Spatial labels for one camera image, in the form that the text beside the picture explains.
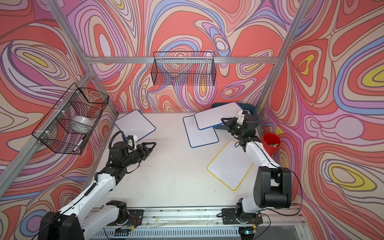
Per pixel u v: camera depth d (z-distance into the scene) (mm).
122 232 719
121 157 623
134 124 1160
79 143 718
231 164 936
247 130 664
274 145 853
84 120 733
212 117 937
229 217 731
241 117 783
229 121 771
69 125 699
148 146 750
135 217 725
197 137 1044
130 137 755
